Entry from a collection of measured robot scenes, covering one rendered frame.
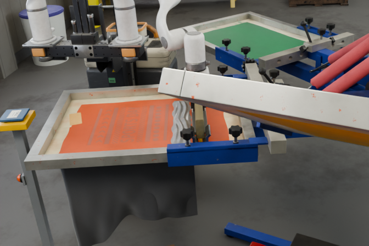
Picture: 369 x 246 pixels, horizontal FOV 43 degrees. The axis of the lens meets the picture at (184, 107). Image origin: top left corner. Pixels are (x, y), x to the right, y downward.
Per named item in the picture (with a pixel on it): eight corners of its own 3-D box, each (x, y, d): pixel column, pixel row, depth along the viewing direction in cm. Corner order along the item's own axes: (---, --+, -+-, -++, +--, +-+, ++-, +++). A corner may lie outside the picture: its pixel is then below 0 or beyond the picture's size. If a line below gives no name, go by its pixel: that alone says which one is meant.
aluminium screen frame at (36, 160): (26, 171, 158) (23, 161, 156) (65, 98, 210) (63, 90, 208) (258, 156, 155) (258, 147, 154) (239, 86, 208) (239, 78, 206)
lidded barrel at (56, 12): (42, 52, 571) (31, 5, 545) (79, 52, 561) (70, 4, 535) (22, 67, 529) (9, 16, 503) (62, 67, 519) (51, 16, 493)
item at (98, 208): (82, 250, 182) (62, 158, 163) (84, 243, 185) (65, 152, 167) (199, 243, 181) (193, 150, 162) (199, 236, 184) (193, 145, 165)
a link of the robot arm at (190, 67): (208, 55, 174) (209, 62, 175) (185, 57, 174) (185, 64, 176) (210, 62, 167) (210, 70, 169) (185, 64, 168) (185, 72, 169)
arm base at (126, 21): (122, 33, 229) (118, 3, 222) (146, 33, 226) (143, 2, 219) (111, 44, 215) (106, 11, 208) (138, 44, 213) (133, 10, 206)
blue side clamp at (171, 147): (168, 167, 156) (166, 149, 153) (168, 158, 160) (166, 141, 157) (257, 161, 155) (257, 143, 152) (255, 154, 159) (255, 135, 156)
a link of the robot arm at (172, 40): (173, -4, 180) (191, 47, 179) (143, 3, 174) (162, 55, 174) (182, -13, 172) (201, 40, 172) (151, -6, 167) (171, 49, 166)
